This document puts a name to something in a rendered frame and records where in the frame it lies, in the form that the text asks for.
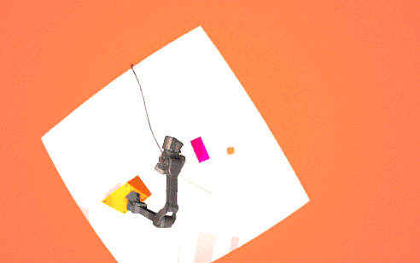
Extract magenta rectangular block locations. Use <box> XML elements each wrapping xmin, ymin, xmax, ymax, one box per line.
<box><xmin>190</xmin><ymin>137</ymin><xmax>210</xmax><ymax>163</ymax></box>

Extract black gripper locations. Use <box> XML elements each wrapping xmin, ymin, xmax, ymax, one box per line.
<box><xmin>154</xmin><ymin>140</ymin><xmax>184</xmax><ymax>175</ymax></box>

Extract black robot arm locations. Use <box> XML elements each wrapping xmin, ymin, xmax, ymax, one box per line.
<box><xmin>125</xmin><ymin>135</ymin><xmax>186</xmax><ymax>229</ymax></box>

